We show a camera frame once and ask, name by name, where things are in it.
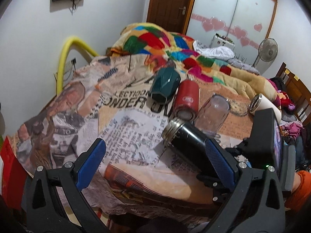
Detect red plush toy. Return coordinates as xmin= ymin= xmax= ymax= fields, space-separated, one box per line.
xmin=277 ymin=90 xmax=296 ymax=111

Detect white radiator heater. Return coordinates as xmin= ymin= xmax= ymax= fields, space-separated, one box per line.
xmin=210 ymin=33 xmax=235 ymax=50

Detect dark green faceted cup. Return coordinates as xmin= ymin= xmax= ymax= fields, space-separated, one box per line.
xmin=149 ymin=67 xmax=181 ymax=104

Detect wooden headboard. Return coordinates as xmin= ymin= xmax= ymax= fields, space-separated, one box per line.
xmin=276 ymin=63 xmax=311 ymax=126

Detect red thermos cup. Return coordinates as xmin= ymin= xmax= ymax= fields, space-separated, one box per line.
xmin=173 ymin=79 xmax=200 ymax=122

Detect yellow padded bed rail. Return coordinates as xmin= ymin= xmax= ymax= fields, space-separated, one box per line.
xmin=55 ymin=35 xmax=99 ymax=95

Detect red box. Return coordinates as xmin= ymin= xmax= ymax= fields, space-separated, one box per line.
xmin=1 ymin=137 xmax=27 ymax=211

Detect brown wooden door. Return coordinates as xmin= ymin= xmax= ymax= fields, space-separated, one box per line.
xmin=147 ymin=0 xmax=195 ymax=34

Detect newspaper print tablecloth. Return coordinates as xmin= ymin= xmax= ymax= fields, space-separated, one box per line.
xmin=10 ymin=54 xmax=255 ymax=221

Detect colourful patchwork blanket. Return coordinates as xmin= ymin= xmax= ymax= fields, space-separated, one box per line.
xmin=110 ymin=23 xmax=280 ymax=107

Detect grey crumpled bedding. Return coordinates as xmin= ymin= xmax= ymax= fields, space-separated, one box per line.
xmin=227 ymin=58 xmax=260 ymax=75

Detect black steel thermos cup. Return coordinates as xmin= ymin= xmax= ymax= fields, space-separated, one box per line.
xmin=161 ymin=118 xmax=217 ymax=176

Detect orange jacket sleeve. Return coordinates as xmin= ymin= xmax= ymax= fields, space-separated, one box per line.
xmin=285 ymin=170 xmax=310 ymax=212

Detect frosted sliding wardrobe doors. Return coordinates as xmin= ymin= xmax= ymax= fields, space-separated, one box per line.
xmin=186 ymin=0 xmax=277 ymax=64

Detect standing electric fan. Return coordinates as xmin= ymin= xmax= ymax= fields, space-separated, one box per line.
xmin=252 ymin=38 xmax=278 ymax=67

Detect clear plastic cup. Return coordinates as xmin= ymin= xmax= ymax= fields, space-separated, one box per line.
xmin=195 ymin=94 xmax=231 ymax=137

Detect white patterned garment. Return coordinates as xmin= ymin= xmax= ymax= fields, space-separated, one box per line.
xmin=193 ymin=40 xmax=235 ymax=61

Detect white thermos cup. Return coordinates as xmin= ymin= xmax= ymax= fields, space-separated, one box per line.
xmin=248 ymin=94 xmax=282 ymax=124

